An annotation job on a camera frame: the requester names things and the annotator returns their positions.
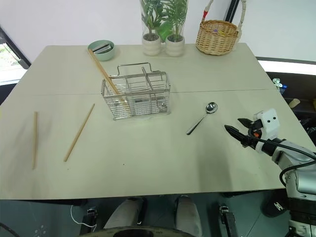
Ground black rounded object white logo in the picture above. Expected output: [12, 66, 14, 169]
[261, 194, 289, 218]

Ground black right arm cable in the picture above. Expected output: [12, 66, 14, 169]
[256, 138, 316, 191]

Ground wicker basket with rope handle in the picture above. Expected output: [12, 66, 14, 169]
[195, 0, 248, 56]

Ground black table stand foot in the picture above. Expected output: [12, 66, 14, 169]
[80, 206, 98, 236]
[218, 203, 239, 237]

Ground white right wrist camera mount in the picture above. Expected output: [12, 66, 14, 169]
[252, 108, 281, 154]

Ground black window frame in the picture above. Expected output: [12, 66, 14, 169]
[0, 25, 32, 70]

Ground white cable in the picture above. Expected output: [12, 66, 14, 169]
[70, 204, 97, 228]

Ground pale green bowl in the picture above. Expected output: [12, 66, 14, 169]
[87, 39, 116, 62]

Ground stainless steel spoon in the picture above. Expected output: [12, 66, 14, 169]
[186, 102, 218, 136]

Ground silver metal block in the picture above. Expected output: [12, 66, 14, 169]
[92, 43, 112, 54]

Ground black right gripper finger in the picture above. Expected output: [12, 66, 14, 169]
[224, 124, 249, 147]
[237, 118, 252, 128]

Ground wooden chopstick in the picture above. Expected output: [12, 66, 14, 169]
[88, 49, 128, 112]
[32, 111, 39, 170]
[63, 103, 95, 162]
[89, 48, 129, 109]

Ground artificial plant white ribbed pot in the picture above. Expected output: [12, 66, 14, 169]
[160, 0, 190, 58]
[140, 0, 169, 56]

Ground steel wire cutlery basket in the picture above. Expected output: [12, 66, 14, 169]
[101, 62, 171, 121]

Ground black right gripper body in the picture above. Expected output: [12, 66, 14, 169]
[243, 118, 263, 150]

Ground dark side shelf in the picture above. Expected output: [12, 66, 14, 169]
[255, 56, 316, 149]

